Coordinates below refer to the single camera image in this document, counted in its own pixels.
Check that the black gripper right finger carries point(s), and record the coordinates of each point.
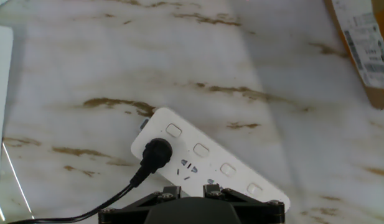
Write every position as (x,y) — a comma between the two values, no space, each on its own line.
(257,210)

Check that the taped cardboard box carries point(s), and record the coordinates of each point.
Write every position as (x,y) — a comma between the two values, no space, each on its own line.
(366,46)

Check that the white power strip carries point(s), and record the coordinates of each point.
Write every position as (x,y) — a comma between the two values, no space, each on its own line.
(210,155)

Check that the marble pattern table mat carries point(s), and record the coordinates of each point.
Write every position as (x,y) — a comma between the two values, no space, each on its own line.
(210,62)

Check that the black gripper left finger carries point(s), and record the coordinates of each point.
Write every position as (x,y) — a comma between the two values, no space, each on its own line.
(132,208)

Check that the white paper with marker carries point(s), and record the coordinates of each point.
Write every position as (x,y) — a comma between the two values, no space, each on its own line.
(0,93)

